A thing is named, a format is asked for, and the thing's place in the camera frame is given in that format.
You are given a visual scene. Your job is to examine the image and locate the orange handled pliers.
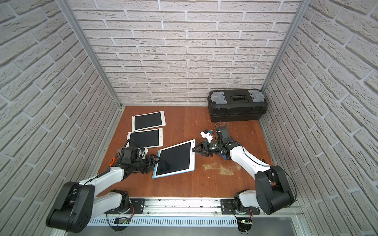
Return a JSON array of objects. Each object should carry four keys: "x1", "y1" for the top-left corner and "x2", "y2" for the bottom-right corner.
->
[{"x1": 109, "y1": 157, "x2": 118, "y2": 167}]

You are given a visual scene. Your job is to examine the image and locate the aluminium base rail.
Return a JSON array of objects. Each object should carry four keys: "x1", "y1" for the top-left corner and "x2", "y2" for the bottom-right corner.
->
[{"x1": 88, "y1": 197, "x2": 304, "y2": 227}]

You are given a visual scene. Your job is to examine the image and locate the black plastic toolbox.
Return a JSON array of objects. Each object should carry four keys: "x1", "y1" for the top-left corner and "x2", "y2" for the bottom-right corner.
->
[{"x1": 207, "y1": 89, "x2": 268, "y2": 123}]

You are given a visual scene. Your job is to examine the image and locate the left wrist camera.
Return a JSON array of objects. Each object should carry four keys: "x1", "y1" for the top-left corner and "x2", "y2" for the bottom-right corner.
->
[{"x1": 117, "y1": 147, "x2": 149, "y2": 163}]

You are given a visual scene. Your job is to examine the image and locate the aluminium corner post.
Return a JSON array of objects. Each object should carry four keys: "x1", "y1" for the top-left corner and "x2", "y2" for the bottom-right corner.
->
[
  {"x1": 261, "y1": 0, "x2": 311, "y2": 93},
  {"x1": 57, "y1": 0, "x2": 122, "y2": 109}
]

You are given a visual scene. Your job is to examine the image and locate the right aluminium corner post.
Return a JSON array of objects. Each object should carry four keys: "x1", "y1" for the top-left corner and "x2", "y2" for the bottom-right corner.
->
[{"x1": 261, "y1": 0, "x2": 311, "y2": 93}]

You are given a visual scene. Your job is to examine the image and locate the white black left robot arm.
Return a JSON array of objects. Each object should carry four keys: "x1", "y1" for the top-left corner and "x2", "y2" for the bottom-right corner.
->
[{"x1": 45, "y1": 154, "x2": 159, "y2": 233}]

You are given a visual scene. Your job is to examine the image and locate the large white drawing tablet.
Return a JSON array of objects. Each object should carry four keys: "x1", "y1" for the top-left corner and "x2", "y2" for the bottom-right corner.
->
[{"x1": 126, "y1": 128, "x2": 163, "y2": 148}]

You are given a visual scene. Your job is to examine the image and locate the small white drawing tablet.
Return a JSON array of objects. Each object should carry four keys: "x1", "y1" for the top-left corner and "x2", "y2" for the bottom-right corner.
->
[{"x1": 132, "y1": 111, "x2": 166, "y2": 132}]

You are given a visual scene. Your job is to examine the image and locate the left aluminium corner post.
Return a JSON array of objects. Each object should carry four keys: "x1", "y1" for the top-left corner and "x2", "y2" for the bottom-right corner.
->
[{"x1": 57, "y1": 0, "x2": 122, "y2": 109}]

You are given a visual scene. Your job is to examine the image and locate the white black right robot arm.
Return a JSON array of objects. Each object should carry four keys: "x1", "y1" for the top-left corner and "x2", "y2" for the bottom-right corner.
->
[{"x1": 192, "y1": 141, "x2": 296, "y2": 215}]

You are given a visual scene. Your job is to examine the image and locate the blue framed drawing tablet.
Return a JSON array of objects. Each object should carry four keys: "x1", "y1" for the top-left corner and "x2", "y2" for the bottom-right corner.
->
[{"x1": 152, "y1": 139, "x2": 196, "y2": 179}]

